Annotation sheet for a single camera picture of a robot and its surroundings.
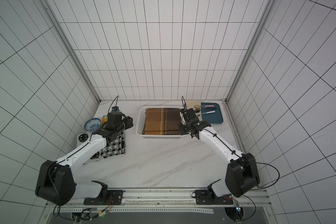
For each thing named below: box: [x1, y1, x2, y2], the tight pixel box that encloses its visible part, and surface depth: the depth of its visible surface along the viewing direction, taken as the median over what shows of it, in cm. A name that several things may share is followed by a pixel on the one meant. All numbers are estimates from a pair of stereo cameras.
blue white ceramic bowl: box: [84, 117, 102, 133], surface depth 103 cm
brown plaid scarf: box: [141, 107, 182, 135], surface depth 94 cm
